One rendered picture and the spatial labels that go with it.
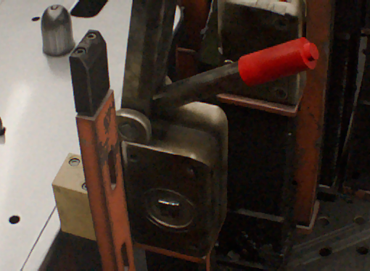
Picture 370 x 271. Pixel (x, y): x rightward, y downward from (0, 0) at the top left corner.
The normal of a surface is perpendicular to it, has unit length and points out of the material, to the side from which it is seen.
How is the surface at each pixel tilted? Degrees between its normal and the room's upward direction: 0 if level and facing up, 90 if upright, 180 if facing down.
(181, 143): 0
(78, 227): 90
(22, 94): 0
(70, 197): 90
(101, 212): 90
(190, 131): 0
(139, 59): 90
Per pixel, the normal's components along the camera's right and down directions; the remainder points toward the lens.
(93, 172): -0.33, 0.66
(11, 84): -0.03, -0.73
